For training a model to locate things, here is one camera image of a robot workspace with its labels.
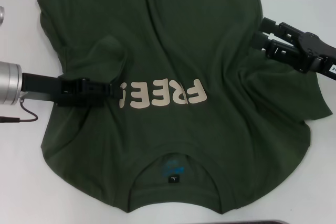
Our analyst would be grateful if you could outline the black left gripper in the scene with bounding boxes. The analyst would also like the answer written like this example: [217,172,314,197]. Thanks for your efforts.
[19,72,124,108]

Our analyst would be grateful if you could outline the dark green FREE T-shirt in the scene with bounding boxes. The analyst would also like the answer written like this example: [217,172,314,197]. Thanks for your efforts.
[36,0,334,216]

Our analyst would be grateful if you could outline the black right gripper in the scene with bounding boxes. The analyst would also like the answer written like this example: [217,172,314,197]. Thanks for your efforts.
[252,17,336,82]

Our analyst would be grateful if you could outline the left arm connector cable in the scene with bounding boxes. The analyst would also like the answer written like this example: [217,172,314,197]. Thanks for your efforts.
[0,100,39,124]

